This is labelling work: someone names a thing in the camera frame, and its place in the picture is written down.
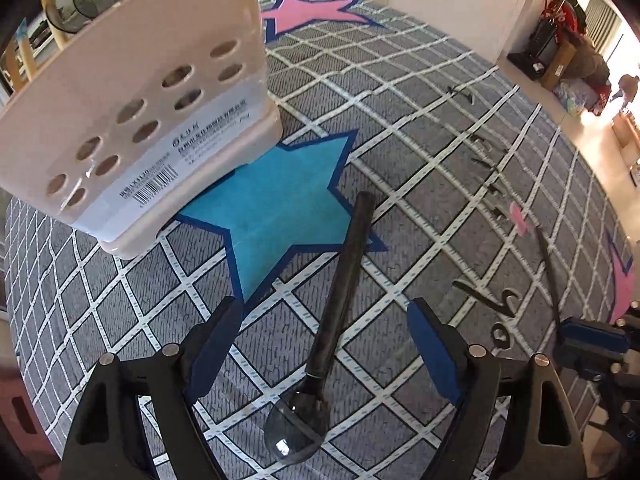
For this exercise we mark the red and black machine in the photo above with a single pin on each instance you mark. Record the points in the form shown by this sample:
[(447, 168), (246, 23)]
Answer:
[(562, 10)]

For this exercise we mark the star print checkered tablecloth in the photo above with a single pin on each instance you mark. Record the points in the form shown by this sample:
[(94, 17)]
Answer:
[(425, 135)]

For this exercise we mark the beige plastic utensil holder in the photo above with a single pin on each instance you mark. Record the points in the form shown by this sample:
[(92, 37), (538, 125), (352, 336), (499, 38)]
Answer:
[(150, 60)]

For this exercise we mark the cardboard box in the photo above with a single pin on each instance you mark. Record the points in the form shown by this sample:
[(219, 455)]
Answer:
[(560, 67)]

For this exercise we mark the colourful printed bag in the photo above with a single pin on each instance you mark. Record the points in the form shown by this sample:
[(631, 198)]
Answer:
[(575, 95)]

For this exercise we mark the plain wooden chopstick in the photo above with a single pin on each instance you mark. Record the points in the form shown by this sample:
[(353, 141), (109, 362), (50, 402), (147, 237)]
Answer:
[(11, 72), (56, 30)]

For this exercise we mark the black equipment case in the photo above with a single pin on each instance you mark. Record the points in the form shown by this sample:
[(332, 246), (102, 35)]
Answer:
[(540, 45)]

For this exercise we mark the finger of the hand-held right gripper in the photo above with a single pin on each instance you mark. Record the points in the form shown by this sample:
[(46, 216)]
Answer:
[(592, 337), (627, 315)]

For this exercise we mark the blue patterned wooden chopstick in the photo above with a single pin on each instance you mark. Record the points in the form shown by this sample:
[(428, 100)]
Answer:
[(24, 50)]

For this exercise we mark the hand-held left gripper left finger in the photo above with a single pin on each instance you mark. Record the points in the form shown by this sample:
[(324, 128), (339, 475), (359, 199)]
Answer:
[(215, 350)]

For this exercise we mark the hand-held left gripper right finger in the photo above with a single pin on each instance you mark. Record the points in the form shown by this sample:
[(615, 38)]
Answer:
[(435, 350)]

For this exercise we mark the pink paper scrap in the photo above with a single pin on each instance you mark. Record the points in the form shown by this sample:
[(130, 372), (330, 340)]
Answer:
[(517, 217)]

